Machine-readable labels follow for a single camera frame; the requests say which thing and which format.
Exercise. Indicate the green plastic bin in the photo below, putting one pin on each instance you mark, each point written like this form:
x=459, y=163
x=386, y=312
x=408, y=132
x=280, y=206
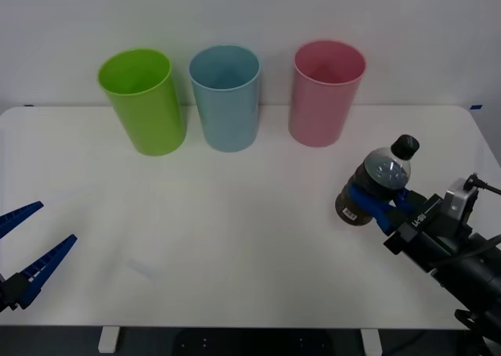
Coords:
x=150, y=121

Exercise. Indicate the pink plastic bin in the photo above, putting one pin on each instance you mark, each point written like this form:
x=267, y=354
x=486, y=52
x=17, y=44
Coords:
x=317, y=113

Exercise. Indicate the white table leg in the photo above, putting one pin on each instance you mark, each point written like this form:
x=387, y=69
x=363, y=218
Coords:
x=371, y=342
x=108, y=339

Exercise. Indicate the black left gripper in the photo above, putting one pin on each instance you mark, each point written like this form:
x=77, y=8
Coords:
x=3, y=297

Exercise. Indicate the pale blue plastic bin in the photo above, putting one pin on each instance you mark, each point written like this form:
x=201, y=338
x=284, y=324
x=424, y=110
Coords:
x=229, y=121

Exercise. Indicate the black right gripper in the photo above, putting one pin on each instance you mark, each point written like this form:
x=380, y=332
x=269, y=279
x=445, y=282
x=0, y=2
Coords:
x=422, y=238

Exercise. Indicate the dark plastic bottle black cap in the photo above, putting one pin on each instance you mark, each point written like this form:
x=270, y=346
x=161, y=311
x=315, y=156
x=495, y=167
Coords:
x=381, y=172

